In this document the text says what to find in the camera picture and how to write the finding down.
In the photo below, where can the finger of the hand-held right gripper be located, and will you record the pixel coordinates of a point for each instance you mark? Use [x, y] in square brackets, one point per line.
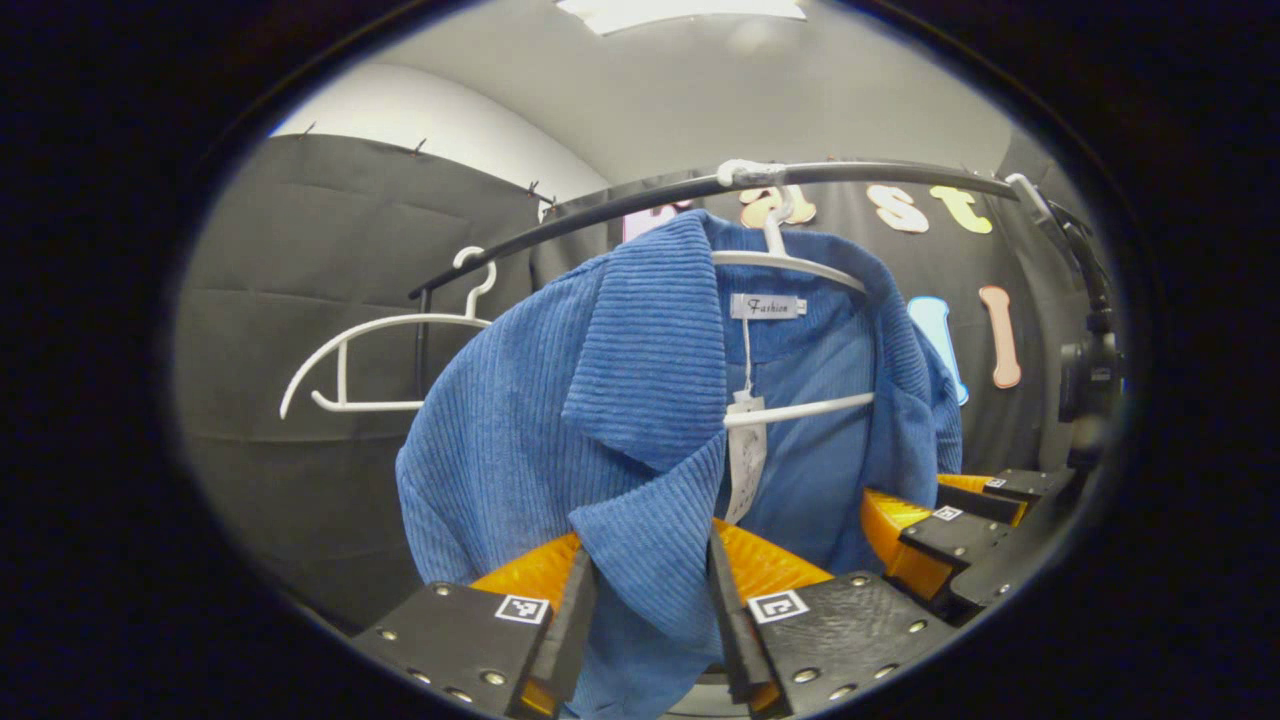
[985, 500]
[955, 535]

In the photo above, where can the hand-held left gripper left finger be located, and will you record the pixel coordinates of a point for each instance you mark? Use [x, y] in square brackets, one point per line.
[570, 630]

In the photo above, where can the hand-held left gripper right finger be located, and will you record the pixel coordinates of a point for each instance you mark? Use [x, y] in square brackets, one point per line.
[735, 640]

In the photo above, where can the white plastic clothes hanger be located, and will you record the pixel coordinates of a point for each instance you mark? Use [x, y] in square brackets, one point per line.
[800, 265]
[420, 319]

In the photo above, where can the black metal clothes rack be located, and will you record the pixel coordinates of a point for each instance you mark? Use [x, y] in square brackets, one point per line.
[880, 171]

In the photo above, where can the black backdrop cloth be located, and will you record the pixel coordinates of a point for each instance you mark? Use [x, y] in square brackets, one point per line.
[300, 250]

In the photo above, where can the large ceiling light panel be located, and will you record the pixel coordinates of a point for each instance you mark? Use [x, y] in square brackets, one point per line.
[680, 10]

